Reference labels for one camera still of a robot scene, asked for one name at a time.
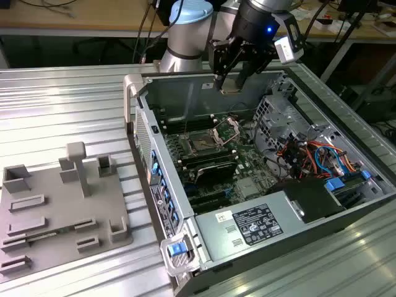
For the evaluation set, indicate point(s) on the black RAM slot bank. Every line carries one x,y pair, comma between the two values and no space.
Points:
173,122

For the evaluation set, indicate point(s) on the small white box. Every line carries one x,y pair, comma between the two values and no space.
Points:
331,28

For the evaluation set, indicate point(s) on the wooden desk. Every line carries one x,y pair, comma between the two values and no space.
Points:
92,15

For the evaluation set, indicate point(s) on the black plastic shroud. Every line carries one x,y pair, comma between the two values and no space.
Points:
309,198

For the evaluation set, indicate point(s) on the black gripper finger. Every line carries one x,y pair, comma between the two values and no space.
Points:
221,58
256,57

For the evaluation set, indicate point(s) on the silver CPU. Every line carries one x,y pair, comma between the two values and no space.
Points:
230,85

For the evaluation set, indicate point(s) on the grey power supply unit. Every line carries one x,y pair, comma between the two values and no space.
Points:
216,244

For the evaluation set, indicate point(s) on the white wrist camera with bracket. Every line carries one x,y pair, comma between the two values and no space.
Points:
286,51

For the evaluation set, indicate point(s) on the green motherboard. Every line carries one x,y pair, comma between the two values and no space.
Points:
247,161

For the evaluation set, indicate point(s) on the thin metal locking lever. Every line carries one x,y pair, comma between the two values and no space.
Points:
185,127

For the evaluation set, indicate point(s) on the blue case latch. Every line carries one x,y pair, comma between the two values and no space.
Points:
175,250

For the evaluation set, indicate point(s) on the perforated metal drive cage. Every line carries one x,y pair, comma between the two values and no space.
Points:
278,123

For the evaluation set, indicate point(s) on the grey parts rack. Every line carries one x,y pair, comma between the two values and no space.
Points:
62,210

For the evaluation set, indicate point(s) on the open grey PC case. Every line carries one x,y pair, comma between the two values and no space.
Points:
176,185

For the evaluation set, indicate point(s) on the blue disk carrier tab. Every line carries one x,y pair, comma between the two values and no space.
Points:
334,185

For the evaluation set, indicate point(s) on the black CPU socket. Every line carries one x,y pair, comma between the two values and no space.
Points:
201,143

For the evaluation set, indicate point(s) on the silver chipset heatsink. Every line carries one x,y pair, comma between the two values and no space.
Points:
247,188

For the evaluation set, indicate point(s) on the small blue clip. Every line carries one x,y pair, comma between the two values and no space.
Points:
365,175

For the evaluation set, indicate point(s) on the green RAM stick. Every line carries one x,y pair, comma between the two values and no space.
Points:
49,234

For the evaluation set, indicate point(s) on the installed black RAM sticks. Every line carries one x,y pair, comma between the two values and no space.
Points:
204,158

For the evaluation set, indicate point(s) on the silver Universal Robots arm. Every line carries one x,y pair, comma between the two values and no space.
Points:
185,43

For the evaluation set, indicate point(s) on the black graphics card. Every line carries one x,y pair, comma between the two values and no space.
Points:
213,173

